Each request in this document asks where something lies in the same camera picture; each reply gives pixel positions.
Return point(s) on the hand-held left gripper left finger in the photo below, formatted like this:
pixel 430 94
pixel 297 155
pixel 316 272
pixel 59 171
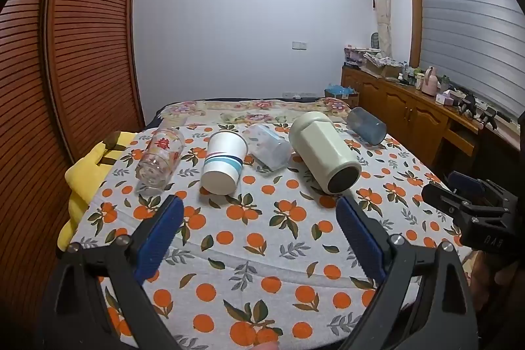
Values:
pixel 158 236

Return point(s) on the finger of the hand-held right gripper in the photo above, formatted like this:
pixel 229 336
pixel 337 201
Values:
pixel 445 200
pixel 465 181

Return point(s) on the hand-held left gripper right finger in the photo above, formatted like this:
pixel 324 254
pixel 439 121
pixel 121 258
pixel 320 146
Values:
pixel 356 239

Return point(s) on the clear glass cup red print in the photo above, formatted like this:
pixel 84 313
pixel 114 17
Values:
pixel 158 159

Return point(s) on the white striped paper cup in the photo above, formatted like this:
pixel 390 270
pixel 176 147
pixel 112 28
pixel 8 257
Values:
pixel 223 165

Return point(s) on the blue translucent cup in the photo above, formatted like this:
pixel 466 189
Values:
pixel 367 125

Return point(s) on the clear plastic cup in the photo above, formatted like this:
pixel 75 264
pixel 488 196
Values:
pixel 268 148

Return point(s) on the wooden sideboard cabinet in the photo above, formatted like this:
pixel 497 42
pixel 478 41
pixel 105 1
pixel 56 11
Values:
pixel 414 114

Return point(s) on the yellow plush toy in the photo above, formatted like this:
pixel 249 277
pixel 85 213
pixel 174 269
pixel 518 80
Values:
pixel 88 177

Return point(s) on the orange fruit print blanket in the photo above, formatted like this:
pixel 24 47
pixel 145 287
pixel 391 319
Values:
pixel 250 251

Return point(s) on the cream faceted mug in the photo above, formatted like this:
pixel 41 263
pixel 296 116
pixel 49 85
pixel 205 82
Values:
pixel 324 151

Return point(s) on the pink kettle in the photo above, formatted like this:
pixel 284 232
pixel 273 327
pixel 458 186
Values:
pixel 430 81

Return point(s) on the cardboard box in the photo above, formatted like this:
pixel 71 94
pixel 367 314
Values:
pixel 379 65

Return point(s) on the box of blue items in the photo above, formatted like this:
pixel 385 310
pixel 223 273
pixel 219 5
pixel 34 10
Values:
pixel 341 92

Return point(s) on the floral quilt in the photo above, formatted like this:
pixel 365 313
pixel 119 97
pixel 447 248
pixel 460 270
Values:
pixel 254 112

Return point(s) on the grey window blind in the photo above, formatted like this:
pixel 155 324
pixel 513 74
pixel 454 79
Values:
pixel 467 22

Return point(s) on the wooden louvered wardrobe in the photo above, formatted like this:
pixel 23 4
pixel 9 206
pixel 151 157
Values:
pixel 69 46

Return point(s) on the white wall switch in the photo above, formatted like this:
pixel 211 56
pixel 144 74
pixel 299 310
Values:
pixel 300 44

